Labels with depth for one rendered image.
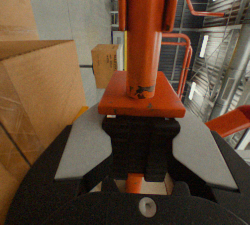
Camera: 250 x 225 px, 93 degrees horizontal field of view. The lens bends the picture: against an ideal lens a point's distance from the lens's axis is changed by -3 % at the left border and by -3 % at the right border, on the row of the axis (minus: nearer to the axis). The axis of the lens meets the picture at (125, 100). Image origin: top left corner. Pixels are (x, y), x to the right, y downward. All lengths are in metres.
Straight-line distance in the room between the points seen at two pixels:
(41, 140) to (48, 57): 0.12
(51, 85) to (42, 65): 0.03
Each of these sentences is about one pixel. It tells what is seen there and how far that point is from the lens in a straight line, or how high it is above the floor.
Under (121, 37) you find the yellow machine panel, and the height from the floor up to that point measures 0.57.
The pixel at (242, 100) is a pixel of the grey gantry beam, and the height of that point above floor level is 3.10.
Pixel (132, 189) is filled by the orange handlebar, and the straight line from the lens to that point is 0.19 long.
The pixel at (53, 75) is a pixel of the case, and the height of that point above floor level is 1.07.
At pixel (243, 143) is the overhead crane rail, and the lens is 2.95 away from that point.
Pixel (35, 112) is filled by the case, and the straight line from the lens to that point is 0.19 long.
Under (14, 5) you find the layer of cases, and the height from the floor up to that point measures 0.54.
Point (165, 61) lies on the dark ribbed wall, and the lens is 11.09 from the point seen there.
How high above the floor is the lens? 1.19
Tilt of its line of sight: 3 degrees down
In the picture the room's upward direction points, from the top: 92 degrees clockwise
